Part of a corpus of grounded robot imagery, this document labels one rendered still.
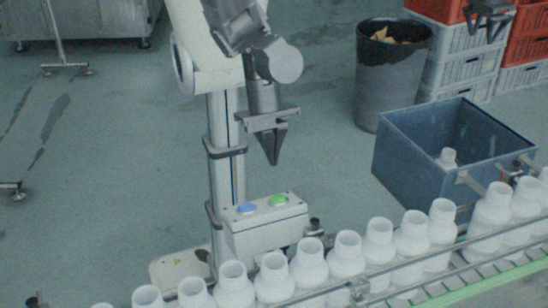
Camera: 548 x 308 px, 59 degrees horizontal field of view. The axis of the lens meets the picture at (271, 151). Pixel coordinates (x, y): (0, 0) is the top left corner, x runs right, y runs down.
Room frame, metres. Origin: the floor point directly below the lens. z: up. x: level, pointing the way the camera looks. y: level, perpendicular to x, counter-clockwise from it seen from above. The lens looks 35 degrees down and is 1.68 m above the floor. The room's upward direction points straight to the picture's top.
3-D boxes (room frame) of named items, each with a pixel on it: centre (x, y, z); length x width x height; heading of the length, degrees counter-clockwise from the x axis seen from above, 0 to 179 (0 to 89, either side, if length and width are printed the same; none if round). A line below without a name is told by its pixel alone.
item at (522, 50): (3.41, -1.81, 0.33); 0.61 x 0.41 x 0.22; 115
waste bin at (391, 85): (2.75, -0.72, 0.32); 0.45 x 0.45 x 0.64
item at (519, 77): (3.41, -1.80, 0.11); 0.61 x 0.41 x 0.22; 115
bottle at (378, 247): (0.54, -0.17, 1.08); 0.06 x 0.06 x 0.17
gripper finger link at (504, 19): (1.14, -0.53, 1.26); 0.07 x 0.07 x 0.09; 22
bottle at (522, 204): (0.65, -0.44, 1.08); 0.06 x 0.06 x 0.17
